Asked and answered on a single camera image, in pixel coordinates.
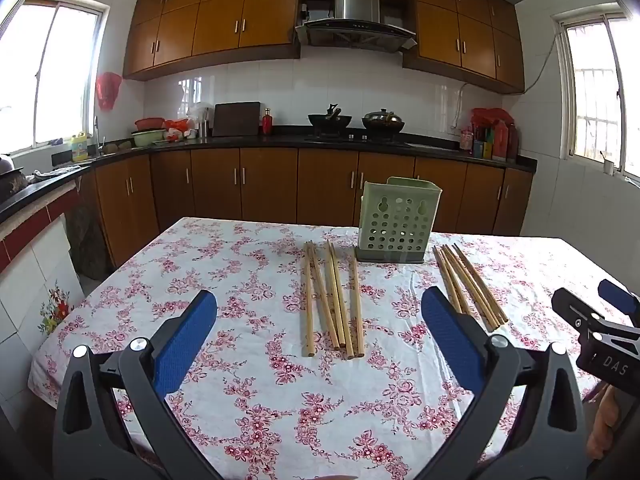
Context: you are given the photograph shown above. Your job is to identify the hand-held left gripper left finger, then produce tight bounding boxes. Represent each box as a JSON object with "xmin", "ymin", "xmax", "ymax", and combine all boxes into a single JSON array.
[{"xmin": 52, "ymin": 289, "xmax": 221, "ymax": 480}]

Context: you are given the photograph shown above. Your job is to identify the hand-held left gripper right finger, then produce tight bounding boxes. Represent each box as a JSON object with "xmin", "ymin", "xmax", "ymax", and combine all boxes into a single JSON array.
[{"xmin": 415, "ymin": 286, "xmax": 589, "ymax": 480}]

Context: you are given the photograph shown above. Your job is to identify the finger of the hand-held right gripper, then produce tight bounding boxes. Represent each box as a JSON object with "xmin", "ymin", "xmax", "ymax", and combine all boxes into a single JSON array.
[
  {"xmin": 597, "ymin": 279, "xmax": 640, "ymax": 328},
  {"xmin": 551, "ymin": 287, "xmax": 608, "ymax": 343}
]

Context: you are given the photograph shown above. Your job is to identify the green perforated utensil holder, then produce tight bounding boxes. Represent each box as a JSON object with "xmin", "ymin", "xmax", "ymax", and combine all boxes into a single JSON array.
[{"xmin": 354, "ymin": 176, "xmax": 443, "ymax": 265}]

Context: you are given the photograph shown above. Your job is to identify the person's right hand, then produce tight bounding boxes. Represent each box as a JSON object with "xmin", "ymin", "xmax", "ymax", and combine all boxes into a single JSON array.
[{"xmin": 586, "ymin": 387, "xmax": 624, "ymax": 461}]

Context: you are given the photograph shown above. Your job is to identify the red floral tablecloth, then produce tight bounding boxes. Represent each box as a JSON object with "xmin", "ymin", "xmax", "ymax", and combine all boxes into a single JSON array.
[{"xmin": 27, "ymin": 216, "xmax": 636, "ymax": 480}]

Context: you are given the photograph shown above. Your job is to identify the white floral panel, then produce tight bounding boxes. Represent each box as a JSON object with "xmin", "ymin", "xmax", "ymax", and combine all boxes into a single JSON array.
[{"xmin": 0, "ymin": 212, "xmax": 86, "ymax": 356}]

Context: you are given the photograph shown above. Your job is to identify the group of condiment bottles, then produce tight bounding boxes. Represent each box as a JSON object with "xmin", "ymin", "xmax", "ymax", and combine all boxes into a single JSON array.
[{"xmin": 460, "ymin": 120, "xmax": 521, "ymax": 162}]

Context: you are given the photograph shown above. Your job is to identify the wooden lower cabinets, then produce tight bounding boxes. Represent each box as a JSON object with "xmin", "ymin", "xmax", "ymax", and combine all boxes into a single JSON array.
[{"xmin": 75, "ymin": 147, "xmax": 535, "ymax": 281}]

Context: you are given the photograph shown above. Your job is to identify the green basin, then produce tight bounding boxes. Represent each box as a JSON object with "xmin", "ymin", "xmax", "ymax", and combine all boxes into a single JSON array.
[{"xmin": 131, "ymin": 129, "xmax": 168, "ymax": 147}]

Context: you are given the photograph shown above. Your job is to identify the barred window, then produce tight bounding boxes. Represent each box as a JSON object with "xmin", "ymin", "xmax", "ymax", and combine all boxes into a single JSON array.
[{"xmin": 552, "ymin": 10, "xmax": 640, "ymax": 181}]

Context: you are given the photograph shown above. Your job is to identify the orange plastic bag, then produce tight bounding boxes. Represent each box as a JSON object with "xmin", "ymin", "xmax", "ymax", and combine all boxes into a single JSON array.
[{"xmin": 164, "ymin": 119, "xmax": 193, "ymax": 142}]

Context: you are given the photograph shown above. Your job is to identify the grey dish cloth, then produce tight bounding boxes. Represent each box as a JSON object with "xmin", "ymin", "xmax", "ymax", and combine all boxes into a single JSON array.
[{"xmin": 27, "ymin": 167, "xmax": 76, "ymax": 183}]

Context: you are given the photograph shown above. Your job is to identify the gas stove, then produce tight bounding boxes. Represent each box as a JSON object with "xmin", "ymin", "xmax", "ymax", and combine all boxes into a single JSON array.
[{"xmin": 304, "ymin": 130, "xmax": 413, "ymax": 148}]

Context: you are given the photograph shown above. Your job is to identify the black kitchen countertop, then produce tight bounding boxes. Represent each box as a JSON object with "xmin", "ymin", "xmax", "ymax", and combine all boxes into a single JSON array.
[{"xmin": 0, "ymin": 130, "xmax": 538, "ymax": 226}]

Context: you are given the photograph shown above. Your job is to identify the wok with lid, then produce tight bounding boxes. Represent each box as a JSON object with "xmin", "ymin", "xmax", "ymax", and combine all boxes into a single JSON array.
[{"xmin": 361, "ymin": 108, "xmax": 405, "ymax": 134}]

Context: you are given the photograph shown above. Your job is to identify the dark cutting board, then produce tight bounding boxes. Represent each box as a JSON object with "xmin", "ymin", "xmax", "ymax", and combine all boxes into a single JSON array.
[{"xmin": 212, "ymin": 102, "xmax": 262, "ymax": 137}]

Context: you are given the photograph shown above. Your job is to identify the white plastic bag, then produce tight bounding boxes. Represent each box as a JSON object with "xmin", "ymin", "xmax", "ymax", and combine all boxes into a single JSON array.
[{"xmin": 186, "ymin": 102, "xmax": 213, "ymax": 131}]

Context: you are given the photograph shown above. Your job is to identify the dark cooking pot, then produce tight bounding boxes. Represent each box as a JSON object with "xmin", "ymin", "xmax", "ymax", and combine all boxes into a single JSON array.
[{"xmin": 0, "ymin": 155, "xmax": 26, "ymax": 198}]

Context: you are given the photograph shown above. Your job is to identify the black wok with ladle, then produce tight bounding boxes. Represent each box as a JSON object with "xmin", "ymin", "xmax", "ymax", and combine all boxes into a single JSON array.
[{"xmin": 307, "ymin": 104, "xmax": 353, "ymax": 136}]

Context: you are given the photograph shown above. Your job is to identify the hanging red plastic bag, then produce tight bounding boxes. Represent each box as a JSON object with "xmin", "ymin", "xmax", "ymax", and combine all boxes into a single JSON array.
[{"xmin": 96, "ymin": 72, "xmax": 123, "ymax": 112}]

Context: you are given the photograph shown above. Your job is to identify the large sliding window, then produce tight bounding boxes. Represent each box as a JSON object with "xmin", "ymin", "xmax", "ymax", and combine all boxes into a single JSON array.
[{"xmin": 0, "ymin": 0, "xmax": 108, "ymax": 161}]

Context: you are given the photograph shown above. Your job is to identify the steel range hood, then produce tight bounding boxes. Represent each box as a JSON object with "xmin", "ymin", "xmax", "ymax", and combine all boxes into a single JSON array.
[{"xmin": 295, "ymin": 0, "xmax": 418, "ymax": 53}]

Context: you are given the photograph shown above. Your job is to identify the wall cable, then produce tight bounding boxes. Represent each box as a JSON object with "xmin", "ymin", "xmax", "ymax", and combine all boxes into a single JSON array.
[{"xmin": 522, "ymin": 25, "xmax": 563, "ymax": 93}]

